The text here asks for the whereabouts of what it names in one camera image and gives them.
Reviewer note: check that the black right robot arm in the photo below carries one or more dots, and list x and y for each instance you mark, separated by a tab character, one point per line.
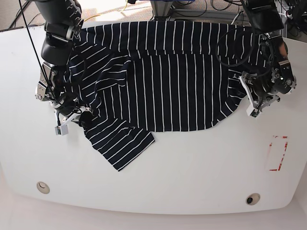
63	23

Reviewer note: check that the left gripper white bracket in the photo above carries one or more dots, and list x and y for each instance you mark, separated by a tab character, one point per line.
258	97

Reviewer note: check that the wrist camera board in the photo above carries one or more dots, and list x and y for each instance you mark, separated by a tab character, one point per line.
61	130
253	112

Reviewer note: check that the table cable grommet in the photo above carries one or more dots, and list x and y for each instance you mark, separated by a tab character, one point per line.
43	187
253	199

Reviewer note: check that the red tape rectangle marking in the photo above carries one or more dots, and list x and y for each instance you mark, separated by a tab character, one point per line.
276	153

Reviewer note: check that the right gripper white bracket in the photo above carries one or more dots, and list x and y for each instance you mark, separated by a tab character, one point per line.
66	113

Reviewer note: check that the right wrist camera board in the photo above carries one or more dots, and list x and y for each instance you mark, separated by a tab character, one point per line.
61	130

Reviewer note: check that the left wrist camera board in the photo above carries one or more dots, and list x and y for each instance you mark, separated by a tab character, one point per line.
253	112

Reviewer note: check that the right table cable grommet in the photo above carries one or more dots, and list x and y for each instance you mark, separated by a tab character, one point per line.
253	199

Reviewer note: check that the navy white striped t-shirt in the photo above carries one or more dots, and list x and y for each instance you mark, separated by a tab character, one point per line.
155	76

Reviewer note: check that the left table cable grommet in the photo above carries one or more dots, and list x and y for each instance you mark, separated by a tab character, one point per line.
43	187

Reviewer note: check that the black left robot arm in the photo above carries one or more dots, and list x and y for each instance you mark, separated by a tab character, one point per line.
277	76

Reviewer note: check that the grey aluminium frame stand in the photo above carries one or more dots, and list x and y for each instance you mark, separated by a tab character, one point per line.
165	8

